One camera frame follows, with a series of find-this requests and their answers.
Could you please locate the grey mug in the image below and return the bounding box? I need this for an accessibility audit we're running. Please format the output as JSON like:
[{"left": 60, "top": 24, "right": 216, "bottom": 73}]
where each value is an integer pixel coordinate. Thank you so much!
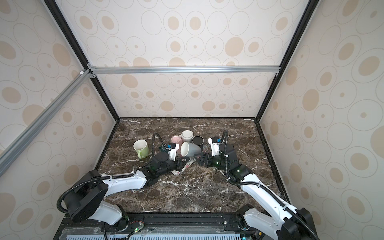
[{"left": 181, "top": 142, "right": 202, "bottom": 158}]

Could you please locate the light green mug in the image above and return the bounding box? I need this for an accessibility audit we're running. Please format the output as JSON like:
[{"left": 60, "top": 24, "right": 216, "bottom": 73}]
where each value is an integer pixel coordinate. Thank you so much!
[{"left": 133, "top": 140, "right": 149, "bottom": 159}]

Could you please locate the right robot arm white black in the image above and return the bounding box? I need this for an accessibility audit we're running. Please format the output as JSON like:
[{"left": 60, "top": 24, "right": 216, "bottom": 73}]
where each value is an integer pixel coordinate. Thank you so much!
[{"left": 194, "top": 144, "right": 319, "bottom": 240}]

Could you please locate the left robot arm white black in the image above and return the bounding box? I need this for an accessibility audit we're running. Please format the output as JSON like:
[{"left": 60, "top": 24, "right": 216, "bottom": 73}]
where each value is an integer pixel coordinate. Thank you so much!
[{"left": 57, "top": 152, "right": 190, "bottom": 226}]

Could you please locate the dark teal mug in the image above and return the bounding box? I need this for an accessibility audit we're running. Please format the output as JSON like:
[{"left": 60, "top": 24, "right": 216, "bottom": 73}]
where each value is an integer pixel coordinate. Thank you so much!
[{"left": 159, "top": 145, "right": 169, "bottom": 153}]

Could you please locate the black mug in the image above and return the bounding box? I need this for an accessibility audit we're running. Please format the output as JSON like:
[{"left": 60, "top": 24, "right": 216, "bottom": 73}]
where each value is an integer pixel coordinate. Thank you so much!
[{"left": 192, "top": 136, "right": 205, "bottom": 147}]

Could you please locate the pink faceted mug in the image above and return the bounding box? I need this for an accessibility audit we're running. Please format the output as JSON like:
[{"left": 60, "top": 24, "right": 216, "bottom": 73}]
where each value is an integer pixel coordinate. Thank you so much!
[{"left": 171, "top": 136, "right": 184, "bottom": 154}]

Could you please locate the white mug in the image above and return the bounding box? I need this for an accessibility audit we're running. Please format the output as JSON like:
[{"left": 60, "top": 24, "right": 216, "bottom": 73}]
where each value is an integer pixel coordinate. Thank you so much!
[{"left": 181, "top": 130, "right": 194, "bottom": 143}]

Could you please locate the floral rectangular tray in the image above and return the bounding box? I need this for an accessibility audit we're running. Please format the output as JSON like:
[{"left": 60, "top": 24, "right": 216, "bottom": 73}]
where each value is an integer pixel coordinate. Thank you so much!
[{"left": 172, "top": 144, "right": 208, "bottom": 176}]

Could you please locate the horizontal aluminium bar back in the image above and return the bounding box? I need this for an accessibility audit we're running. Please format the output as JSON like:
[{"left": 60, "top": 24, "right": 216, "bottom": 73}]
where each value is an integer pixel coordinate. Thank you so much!
[{"left": 90, "top": 66, "right": 280, "bottom": 74}]

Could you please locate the diagonal aluminium bar left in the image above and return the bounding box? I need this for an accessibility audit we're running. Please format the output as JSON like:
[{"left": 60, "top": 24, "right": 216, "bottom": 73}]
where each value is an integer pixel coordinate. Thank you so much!
[{"left": 1, "top": 70, "right": 91, "bottom": 175}]

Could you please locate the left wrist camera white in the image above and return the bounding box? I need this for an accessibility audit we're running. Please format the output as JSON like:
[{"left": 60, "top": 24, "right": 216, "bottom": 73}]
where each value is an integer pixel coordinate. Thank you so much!
[{"left": 167, "top": 143, "right": 180, "bottom": 161}]

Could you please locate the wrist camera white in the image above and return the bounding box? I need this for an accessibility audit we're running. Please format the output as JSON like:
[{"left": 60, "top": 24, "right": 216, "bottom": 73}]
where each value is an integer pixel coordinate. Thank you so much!
[
  {"left": 208, "top": 137, "right": 222, "bottom": 156},
  {"left": 167, "top": 143, "right": 180, "bottom": 161}
]

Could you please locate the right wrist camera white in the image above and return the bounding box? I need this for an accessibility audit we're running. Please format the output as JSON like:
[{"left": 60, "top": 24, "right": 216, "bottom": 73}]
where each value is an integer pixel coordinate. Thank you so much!
[{"left": 208, "top": 137, "right": 222, "bottom": 156}]

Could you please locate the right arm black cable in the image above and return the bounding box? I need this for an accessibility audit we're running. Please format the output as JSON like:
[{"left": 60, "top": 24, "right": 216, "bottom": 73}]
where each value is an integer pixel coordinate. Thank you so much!
[{"left": 220, "top": 128, "right": 320, "bottom": 240}]

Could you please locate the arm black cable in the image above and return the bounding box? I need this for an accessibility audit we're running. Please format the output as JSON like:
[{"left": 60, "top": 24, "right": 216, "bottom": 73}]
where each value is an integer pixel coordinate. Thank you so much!
[
  {"left": 220, "top": 128, "right": 320, "bottom": 240},
  {"left": 56, "top": 131, "right": 169, "bottom": 214}
]

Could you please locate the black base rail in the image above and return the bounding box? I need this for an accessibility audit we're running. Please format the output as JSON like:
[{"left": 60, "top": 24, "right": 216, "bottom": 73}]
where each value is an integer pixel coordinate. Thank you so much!
[{"left": 54, "top": 213, "right": 269, "bottom": 240}]

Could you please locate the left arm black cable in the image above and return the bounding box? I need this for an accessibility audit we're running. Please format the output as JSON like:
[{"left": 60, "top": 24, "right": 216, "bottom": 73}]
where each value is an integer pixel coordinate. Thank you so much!
[{"left": 56, "top": 131, "right": 169, "bottom": 214}]

